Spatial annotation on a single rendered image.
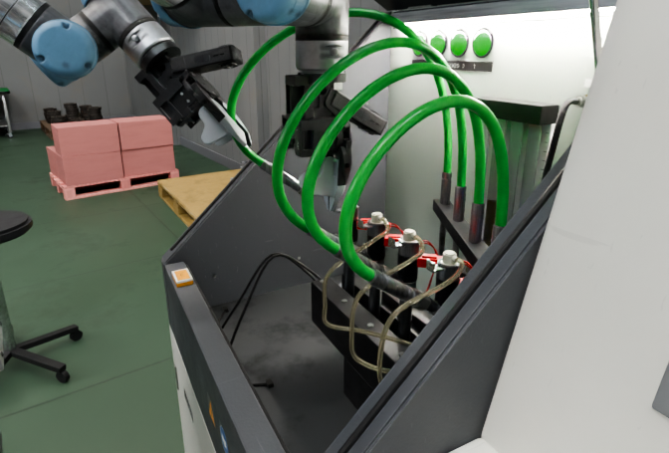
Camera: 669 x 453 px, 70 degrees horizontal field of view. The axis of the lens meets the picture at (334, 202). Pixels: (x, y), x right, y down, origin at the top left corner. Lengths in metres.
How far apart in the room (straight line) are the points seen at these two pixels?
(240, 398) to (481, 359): 0.31
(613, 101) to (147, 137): 4.94
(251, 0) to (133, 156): 4.70
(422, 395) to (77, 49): 0.60
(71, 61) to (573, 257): 0.65
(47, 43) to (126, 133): 4.44
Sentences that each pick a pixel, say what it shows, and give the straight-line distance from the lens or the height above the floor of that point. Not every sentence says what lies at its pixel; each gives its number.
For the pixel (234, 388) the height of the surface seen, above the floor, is 0.95.
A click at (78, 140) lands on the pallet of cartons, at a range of 5.08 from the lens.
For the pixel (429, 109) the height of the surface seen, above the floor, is 1.31.
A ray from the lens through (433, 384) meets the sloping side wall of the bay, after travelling 0.49.
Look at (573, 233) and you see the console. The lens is 0.49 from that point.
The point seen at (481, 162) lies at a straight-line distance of 0.69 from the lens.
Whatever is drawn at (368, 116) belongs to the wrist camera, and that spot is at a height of 1.27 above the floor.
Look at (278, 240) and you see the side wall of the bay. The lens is 1.09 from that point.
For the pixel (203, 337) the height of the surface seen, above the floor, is 0.95.
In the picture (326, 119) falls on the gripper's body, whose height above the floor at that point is 1.27.
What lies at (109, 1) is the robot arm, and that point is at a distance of 0.90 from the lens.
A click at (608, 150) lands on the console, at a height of 1.29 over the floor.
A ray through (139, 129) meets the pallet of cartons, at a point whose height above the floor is 0.59.
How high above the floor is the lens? 1.37
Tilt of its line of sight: 18 degrees down
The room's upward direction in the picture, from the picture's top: straight up
